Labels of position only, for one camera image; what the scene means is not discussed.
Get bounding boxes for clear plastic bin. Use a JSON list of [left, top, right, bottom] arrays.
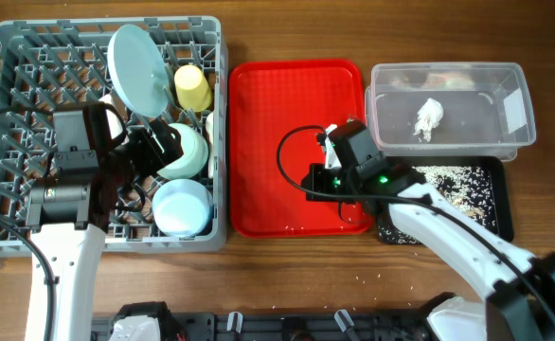
[[365, 62, 537, 161]]

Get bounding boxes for spilled rice and scraps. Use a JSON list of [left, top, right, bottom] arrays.
[[379, 165, 498, 245]]

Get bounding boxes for white napkin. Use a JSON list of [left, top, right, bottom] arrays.
[[413, 98, 444, 142]]

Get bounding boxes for light blue food bowl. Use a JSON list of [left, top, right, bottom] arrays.
[[152, 179, 212, 238]]

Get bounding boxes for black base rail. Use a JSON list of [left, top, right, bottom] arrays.
[[90, 300, 449, 341]]

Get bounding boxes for black tray bin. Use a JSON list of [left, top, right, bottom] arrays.
[[391, 156, 514, 242]]

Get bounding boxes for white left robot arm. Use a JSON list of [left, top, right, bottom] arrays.
[[26, 101, 183, 340]]

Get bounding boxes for light blue plate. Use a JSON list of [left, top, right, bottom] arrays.
[[107, 24, 170, 118]]

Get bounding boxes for grey dishwasher rack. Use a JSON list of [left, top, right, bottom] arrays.
[[0, 16, 229, 258]]

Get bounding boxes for red plastic tray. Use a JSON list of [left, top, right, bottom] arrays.
[[227, 59, 372, 238]]

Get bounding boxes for white plastic fork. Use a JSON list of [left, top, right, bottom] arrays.
[[205, 112, 215, 179]]

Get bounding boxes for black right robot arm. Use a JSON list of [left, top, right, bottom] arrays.
[[302, 120, 555, 340]]

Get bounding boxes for yellow plastic cup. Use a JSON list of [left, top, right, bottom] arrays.
[[174, 64, 212, 112]]

